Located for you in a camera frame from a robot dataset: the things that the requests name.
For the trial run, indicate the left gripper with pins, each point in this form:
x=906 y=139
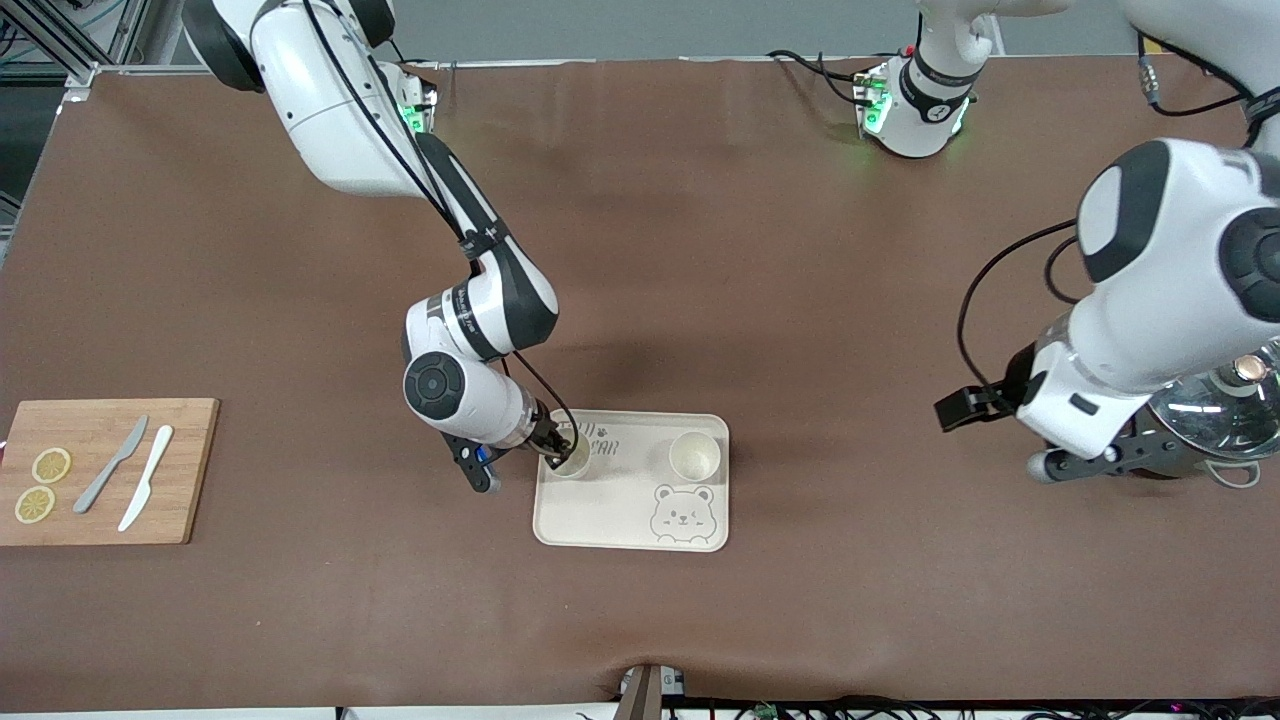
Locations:
x=1017 y=387

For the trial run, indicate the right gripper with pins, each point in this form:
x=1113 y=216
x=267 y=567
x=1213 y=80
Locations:
x=542 y=437

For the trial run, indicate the white plastic cup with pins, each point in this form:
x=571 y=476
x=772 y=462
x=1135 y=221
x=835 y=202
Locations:
x=695 y=458
x=578 y=464

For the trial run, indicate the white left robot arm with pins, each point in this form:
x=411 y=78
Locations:
x=1180 y=300

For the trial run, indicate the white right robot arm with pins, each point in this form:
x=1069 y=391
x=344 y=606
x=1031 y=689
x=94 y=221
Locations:
x=320 y=100

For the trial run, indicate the beige bear print tray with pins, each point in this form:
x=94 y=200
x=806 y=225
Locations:
x=610 y=510

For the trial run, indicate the grey electric cooking pot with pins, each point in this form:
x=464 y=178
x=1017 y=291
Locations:
x=1195 y=466

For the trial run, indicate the glass pot lid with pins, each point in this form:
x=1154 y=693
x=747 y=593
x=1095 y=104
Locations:
x=1220 y=415

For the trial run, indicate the brown table mat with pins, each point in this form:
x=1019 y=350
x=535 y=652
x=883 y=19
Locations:
x=750 y=300

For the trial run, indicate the wooden cutting board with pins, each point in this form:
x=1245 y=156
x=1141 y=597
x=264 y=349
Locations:
x=190 y=480

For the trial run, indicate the white plastic knife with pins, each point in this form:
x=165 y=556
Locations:
x=150 y=470

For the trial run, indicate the grey plastic knife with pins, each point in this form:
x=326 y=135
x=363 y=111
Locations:
x=108 y=468

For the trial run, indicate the yellow lemon slice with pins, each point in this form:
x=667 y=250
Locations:
x=51 y=465
x=35 y=505

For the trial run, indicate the grey camera post bracket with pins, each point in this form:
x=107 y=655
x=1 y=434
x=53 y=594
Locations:
x=640 y=700

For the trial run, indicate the aluminium frame with black struts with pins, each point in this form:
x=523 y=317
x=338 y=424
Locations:
x=78 y=80

